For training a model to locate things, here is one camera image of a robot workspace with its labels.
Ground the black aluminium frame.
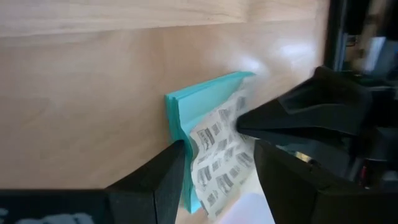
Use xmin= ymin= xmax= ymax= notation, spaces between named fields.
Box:
xmin=322 ymin=0 xmax=348 ymax=71

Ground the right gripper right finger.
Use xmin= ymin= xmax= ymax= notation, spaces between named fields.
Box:
xmin=253 ymin=139 xmax=398 ymax=224

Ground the teal sticky note pad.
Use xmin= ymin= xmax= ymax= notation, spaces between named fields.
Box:
xmin=164 ymin=70 xmax=259 ymax=220

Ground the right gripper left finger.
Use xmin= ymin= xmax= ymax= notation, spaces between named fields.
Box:
xmin=0 ymin=139 xmax=187 ymax=224

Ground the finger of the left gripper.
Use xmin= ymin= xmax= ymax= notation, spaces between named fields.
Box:
xmin=236 ymin=66 xmax=373 ymax=125
xmin=235 ymin=113 xmax=374 ymax=147

